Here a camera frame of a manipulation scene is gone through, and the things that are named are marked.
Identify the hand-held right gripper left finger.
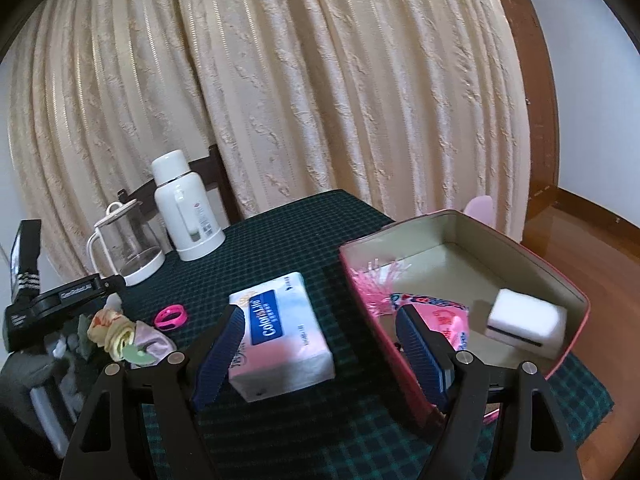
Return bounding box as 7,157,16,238
59,304,247,480

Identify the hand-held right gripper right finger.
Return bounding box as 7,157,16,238
394,304,584,480

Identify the white and blue tissue pack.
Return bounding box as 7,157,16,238
228,272,336,402

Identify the pink box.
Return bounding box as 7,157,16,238
339,208,591,428

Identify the pink printed packet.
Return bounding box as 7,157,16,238
390,292,471,353

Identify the light grey cloth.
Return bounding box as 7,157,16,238
45,332,88,361

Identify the pale purple cloth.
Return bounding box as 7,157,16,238
122,321,177,366

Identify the yellow floral cloth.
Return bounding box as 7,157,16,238
86,308,137,361

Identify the pink shredded tinsel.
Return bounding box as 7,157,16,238
350,259,406,316

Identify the white sponge block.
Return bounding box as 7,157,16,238
487,287,568,360

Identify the white thermos flask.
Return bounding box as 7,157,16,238
151,150,226,262

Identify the green plaid tablecloth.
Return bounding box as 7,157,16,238
120,189,615,480

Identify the pale pink rounded object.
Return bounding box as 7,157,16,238
462,196,497,233

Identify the dark wooden chair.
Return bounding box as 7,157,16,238
127,145,233,226

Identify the cream patterned curtain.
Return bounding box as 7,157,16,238
7,0,531,281

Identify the pink ring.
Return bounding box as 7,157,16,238
154,304,189,331

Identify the glass kettle with white handle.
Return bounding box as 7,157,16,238
87,199,166,287

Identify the brown wooden door frame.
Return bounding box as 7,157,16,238
482,0,561,241

